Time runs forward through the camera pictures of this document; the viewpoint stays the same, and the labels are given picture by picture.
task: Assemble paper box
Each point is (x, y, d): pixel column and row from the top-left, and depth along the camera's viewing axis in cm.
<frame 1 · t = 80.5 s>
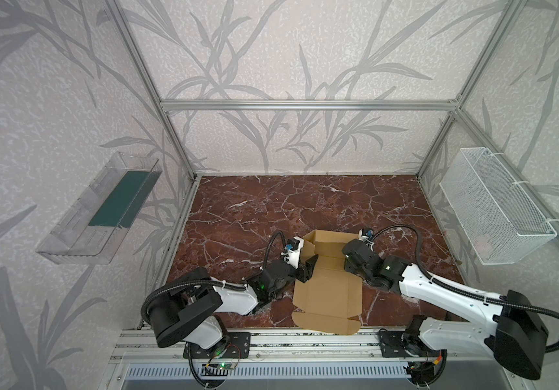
left hand: (312, 254, 82), fingers open
right hand: (347, 256, 84), fingers closed
flat brown cardboard box blank: (331, 301, 82), point 2 cm above the table

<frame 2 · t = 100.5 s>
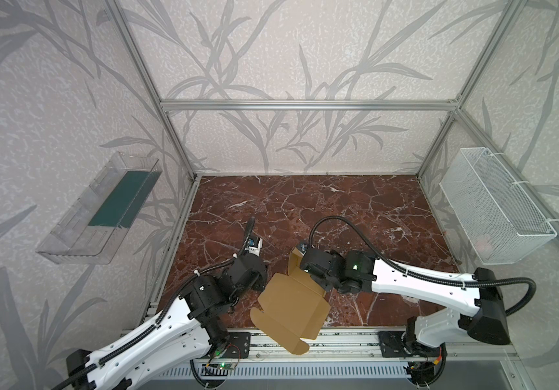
left hand: (264, 267, 74), fingers open
right hand: (319, 264, 75), fingers open
flat brown cardboard box blank: (294, 306, 83), on the table

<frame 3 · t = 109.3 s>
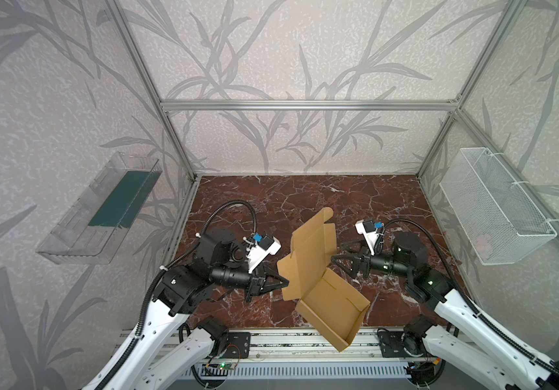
left hand: (284, 287, 57), fingers closed
right hand: (337, 252, 69), fingers open
flat brown cardboard box blank: (328, 306, 72), point 12 cm above the table

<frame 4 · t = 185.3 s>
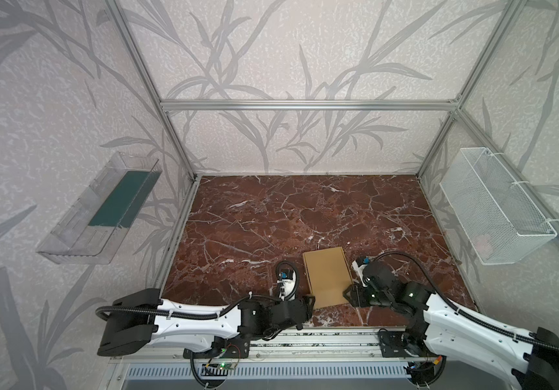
left hand: (311, 305, 75), fingers open
right hand: (346, 293, 80), fingers open
flat brown cardboard box blank: (328, 276, 85), point 6 cm above the table

